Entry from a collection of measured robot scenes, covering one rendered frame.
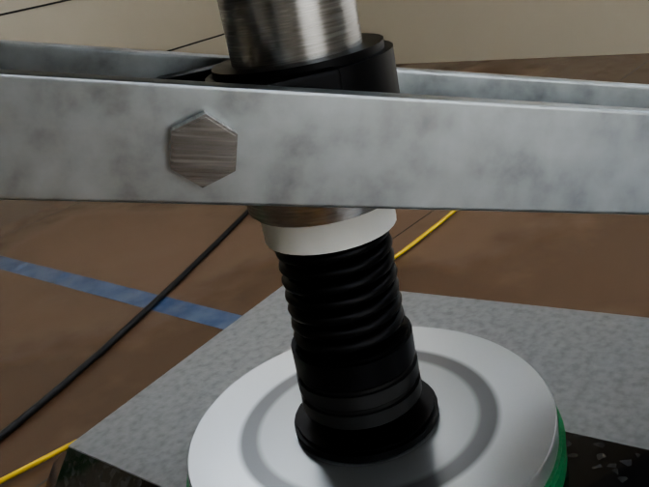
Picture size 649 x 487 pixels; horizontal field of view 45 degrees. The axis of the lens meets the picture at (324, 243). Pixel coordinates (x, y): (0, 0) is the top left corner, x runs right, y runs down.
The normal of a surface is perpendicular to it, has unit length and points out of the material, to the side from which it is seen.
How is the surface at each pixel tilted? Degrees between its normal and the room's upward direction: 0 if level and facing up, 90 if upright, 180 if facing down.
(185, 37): 90
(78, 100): 90
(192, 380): 0
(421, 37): 90
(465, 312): 0
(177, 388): 0
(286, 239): 90
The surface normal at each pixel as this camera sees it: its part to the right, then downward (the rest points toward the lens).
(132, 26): 0.76, 0.11
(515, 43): -0.62, 0.40
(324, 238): -0.07, 0.39
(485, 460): -0.18, -0.91
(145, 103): 0.22, 0.33
